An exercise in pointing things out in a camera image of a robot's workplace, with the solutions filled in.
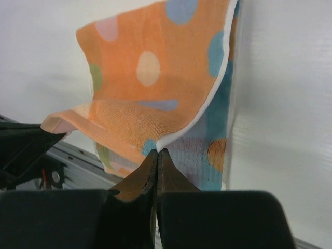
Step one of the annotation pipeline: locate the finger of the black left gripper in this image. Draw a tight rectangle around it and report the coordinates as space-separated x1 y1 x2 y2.
1 122 65 190

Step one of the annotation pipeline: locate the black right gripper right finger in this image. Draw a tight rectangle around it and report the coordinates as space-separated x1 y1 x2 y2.
157 149 295 248

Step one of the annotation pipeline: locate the aluminium table edge rail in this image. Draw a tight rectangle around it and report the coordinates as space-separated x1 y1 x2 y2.
15 140 121 189

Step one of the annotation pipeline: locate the orange and blue patterned towel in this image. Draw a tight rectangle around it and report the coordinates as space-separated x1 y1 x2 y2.
41 1 239 191

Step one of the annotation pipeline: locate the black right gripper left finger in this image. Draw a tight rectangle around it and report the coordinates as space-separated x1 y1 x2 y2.
1 150 158 248

